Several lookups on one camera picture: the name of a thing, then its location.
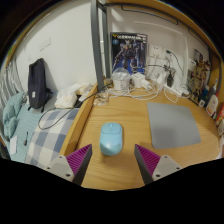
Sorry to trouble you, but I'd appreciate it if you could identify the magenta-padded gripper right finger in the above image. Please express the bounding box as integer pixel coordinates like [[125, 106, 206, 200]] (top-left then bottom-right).
[[133, 143, 183, 186]]

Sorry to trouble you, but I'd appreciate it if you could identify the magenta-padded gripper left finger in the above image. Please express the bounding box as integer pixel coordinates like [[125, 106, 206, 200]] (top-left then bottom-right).
[[44, 143, 93, 187]]

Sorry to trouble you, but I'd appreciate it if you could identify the light blue computer mouse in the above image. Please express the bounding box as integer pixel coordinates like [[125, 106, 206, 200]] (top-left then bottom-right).
[[99, 122, 124, 157]]

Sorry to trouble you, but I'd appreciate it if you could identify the grey mouse pad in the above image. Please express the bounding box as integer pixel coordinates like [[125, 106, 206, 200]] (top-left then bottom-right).
[[146, 101, 202, 150]]

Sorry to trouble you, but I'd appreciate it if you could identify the blue white plaid quilt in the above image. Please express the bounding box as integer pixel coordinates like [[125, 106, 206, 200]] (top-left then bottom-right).
[[25, 108, 81, 169]]

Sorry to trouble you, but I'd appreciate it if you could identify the white plastic bag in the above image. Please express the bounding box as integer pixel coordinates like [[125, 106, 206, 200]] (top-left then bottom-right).
[[54, 82, 93, 110]]

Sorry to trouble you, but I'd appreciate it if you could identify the crinkled clear plastic wrap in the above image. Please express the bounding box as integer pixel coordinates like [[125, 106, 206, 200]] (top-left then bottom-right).
[[93, 91, 110, 107]]

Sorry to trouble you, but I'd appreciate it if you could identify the teal blanket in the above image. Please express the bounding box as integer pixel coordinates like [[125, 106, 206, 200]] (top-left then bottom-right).
[[2, 91, 44, 164]]

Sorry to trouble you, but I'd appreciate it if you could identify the white power strip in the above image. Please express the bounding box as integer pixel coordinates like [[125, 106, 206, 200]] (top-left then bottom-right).
[[163, 84, 191, 98]]

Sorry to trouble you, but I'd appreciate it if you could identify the white charger block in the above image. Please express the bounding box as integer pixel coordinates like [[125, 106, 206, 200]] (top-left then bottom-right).
[[130, 72, 151, 90]]

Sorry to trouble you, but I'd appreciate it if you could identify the black charger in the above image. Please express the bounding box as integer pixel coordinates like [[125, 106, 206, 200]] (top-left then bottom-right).
[[166, 73, 175, 88]]

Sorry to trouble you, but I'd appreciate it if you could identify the white orange lotion bottle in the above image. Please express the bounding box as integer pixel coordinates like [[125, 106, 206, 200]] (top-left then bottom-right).
[[205, 88, 220, 119]]

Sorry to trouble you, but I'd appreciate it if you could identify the red snack can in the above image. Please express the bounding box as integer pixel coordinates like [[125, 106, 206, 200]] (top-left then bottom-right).
[[214, 103, 224, 126]]

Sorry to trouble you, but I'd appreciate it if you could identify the clear plastic dome container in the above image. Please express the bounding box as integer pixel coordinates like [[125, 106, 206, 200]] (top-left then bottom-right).
[[111, 67, 132, 91]]

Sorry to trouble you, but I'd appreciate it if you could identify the dark navy backpack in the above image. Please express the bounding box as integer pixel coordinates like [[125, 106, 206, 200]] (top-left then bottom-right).
[[27, 57, 53, 113]]

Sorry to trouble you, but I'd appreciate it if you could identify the brown tree creature figurine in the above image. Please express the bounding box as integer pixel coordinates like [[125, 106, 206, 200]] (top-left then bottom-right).
[[188, 61, 211, 98]]

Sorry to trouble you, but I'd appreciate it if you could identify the grey striped curtain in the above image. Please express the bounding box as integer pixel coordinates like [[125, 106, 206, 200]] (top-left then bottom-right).
[[0, 59, 24, 108]]

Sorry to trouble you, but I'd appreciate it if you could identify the robot model kit box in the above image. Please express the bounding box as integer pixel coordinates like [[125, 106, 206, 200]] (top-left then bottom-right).
[[110, 31, 149, 78]]

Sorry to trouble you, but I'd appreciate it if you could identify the black cable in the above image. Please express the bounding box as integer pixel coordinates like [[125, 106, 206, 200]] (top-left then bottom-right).
[[37, 87, 111, 131]]

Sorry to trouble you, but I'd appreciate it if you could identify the white cable bundle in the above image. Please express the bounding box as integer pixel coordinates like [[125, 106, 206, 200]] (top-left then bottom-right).
[[109, 58, 181, 103]]

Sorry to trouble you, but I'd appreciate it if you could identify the white wall socket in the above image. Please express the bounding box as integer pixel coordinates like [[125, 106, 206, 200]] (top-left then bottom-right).
[[148, 43, 164, 59], [162, 46, 178, 62]]

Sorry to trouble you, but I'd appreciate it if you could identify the grey metal desk frame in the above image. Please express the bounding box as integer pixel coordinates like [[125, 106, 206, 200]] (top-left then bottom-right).
[[90, 0, 111, 92]]

